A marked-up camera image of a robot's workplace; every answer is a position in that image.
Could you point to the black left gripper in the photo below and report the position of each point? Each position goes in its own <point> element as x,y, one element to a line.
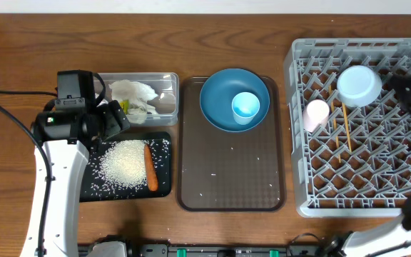
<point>116,123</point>

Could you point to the pile of white rice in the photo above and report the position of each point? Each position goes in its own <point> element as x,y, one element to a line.
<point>123,164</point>

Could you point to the light blue bowl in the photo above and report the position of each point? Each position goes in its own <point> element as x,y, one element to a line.
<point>358,86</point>

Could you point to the orange carrot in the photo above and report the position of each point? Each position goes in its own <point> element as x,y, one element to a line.
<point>151,176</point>

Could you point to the wooden chopstick diagonal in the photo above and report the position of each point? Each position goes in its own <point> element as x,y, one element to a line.
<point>332,107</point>

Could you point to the wooden chopstick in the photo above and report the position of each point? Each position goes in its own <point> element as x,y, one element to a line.
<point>347,128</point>

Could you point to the pink plastic cup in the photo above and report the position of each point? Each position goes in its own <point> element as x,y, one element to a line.
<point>315,114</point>

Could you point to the dark blue plate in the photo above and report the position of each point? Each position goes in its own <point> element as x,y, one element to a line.
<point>218,92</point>

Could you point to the light blue plastic cup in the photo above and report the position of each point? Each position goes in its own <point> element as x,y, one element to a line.
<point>245,106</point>

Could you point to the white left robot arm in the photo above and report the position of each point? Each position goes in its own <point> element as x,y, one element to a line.
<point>65,137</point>

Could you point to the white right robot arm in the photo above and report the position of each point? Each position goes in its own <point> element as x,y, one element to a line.
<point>389,239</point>

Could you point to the clear plastic waste bin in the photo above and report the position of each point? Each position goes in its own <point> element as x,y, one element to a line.
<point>165,84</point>

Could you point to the black waste tray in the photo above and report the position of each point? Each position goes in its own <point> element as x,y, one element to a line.
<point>94,188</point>

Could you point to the grey dishwasher rack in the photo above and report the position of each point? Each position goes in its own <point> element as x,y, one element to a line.
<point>375,179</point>

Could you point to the crumpled white tissue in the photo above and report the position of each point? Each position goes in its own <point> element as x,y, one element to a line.
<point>139,95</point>

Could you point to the brown serving tray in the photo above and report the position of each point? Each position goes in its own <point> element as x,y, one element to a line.
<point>226,171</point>

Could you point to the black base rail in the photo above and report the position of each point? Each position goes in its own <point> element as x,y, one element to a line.
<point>148,248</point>

